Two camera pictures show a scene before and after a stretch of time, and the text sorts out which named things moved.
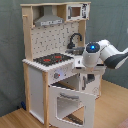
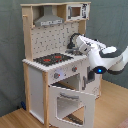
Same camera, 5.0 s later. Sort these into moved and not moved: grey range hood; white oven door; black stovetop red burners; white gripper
Moved: white gripper
Not moved: grey range hood; white oven door; black stovetop red burners
